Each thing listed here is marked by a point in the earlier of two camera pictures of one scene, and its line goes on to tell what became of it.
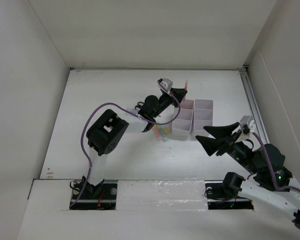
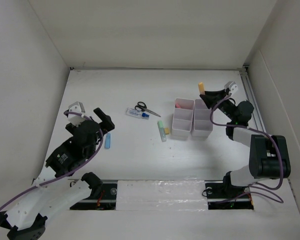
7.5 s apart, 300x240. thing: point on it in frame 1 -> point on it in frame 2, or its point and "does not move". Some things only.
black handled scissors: x=140 y=104 does not move
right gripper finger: x=210 y=145 -> x=211 y=100
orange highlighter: x=156 y=130 -> x=201 y=88
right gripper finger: x=223 y=132 -> x=221 y=93
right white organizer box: x=203 y=116 does not move
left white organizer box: x=182 y=125 does not move
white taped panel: x=159 y=195 does not move
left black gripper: x=179 y=93 -> x=107 y=123
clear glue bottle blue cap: x=132 y=110 does not move
